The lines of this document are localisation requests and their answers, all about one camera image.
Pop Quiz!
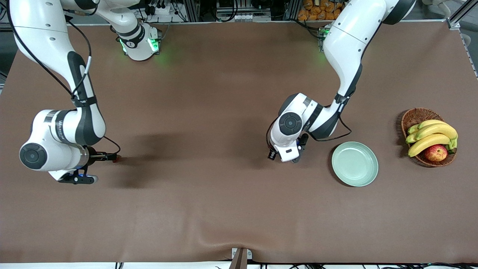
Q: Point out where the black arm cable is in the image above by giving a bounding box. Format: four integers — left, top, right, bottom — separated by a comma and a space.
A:
266, 112, 353, 151
6, 0, 122, 155

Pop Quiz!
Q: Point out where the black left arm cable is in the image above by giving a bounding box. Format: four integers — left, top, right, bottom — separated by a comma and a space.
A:
266, 112, 353, 151

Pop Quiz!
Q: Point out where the grey metal mount bracket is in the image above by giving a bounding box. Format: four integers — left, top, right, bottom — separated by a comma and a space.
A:
230, 248, 253, 269

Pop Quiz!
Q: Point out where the light green round plate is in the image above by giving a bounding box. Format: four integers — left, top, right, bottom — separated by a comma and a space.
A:
332, 141, 379, 187

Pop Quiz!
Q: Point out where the aluminium side rail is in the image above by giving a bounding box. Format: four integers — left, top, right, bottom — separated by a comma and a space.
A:
461, 32, 478, 79

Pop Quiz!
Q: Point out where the aluminium frame corner profile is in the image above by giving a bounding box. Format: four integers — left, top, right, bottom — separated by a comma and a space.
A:
446, 0, 473, 30

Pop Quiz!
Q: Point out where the aluminium frame post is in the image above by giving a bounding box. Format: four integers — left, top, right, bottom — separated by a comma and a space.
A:
183, 0, 201, 22

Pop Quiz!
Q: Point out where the pile of orange objects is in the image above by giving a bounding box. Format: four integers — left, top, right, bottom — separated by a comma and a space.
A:
298, 0, 338, 21

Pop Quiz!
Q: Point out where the brown table cover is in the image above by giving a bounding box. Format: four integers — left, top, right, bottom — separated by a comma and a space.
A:
0, 21, 478, 264

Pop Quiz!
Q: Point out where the white connector strip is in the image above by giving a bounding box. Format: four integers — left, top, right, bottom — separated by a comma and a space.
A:
235, 13, 272, 22

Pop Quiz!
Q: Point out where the brown wicker basket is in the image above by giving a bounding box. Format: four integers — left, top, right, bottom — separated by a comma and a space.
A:
401, 108, 457, 168

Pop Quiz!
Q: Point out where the white power strip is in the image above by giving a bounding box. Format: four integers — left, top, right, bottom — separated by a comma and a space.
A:
148, 3, 171, 16

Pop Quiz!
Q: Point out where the red yellow apple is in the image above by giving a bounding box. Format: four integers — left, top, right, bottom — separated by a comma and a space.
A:
425, 144, 448, 162

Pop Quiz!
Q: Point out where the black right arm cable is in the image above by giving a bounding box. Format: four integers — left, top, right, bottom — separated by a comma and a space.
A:
6, 0, 122, 155

